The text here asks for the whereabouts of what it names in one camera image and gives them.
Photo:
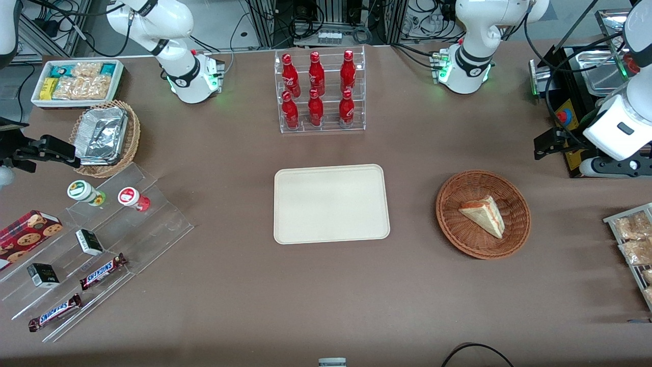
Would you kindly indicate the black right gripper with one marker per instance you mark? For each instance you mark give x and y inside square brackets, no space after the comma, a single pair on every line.
[15,149]

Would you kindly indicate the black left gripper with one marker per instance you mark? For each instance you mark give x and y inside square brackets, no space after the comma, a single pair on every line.
[568,141]

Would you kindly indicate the triangle sandwich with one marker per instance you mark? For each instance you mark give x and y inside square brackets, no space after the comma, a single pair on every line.
[484,216]

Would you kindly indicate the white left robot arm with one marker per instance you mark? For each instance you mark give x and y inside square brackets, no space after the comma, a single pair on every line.
[468,66]

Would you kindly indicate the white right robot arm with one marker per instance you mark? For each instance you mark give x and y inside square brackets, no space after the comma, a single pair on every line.
[188,76]

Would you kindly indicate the light oval wicker basket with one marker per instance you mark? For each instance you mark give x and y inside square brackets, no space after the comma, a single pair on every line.
[133,135]

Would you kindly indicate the round brown wicker basket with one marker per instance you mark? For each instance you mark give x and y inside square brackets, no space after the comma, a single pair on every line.
[458,234]

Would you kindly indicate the beige rectangular tray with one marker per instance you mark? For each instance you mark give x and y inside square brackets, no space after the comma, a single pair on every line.
[331,204]

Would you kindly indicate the green lid white cup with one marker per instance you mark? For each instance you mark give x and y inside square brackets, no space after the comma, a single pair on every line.
[81,190]

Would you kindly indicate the aluminium foil container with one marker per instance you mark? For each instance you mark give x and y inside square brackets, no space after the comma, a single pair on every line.
[102,135]

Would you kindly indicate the white rectangular snack bin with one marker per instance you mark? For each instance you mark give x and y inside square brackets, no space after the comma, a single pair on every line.
[35,99]

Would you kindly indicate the black machine with yellow panel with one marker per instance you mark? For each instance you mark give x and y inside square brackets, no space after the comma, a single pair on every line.
[563,84]

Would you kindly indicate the yellow snack packet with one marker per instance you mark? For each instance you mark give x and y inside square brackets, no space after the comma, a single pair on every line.
[48,89]

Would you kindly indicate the clear rice cracker bag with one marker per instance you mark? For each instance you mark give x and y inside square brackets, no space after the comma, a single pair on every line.
[86,70]
[97,87]
[69,88]

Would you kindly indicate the teal snack packet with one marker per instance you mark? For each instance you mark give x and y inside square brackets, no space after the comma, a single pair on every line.
[60,70]
[107,69]

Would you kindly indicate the red lid white cup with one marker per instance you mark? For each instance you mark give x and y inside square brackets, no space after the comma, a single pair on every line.
[130,197]

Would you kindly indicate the stainless steel pan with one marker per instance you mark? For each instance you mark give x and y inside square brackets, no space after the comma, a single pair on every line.
[598,76]

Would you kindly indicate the red plaid cookie box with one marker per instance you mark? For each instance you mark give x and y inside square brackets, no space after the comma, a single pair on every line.
[25,237]

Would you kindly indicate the small black box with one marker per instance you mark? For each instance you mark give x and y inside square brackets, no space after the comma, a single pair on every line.
[43,275]
[89,242]

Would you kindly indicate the clear fried snack bag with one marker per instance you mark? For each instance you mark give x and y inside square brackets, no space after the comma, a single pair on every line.
[648,276]
[637,252]
[634,227]
[648,295]

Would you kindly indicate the clear acrylic stepped shelf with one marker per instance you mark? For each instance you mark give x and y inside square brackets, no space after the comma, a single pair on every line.
[153,229]

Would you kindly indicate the Snickers chocolate bar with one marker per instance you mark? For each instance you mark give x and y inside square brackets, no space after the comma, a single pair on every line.
[55,312]
[102,271]

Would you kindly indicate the stainless steel lid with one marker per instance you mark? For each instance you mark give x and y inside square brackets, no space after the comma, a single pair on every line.
[608,25]

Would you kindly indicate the red cola bottle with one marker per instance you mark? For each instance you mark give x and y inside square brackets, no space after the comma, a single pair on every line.
[316,74]
[316,111]
[348,71]
[290,113]
[346,111]
[290,74]

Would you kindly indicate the clear acrylic bottle rack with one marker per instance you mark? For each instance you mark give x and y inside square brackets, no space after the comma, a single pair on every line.
[329,128]

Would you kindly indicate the white power strip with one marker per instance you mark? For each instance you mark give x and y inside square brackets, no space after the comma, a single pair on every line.
[329,37]

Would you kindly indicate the small grey device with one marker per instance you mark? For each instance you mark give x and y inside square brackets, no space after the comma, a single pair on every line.
[332,363]

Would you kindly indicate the aluminium frame rack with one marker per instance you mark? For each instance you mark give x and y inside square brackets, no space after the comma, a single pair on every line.
[266,25]

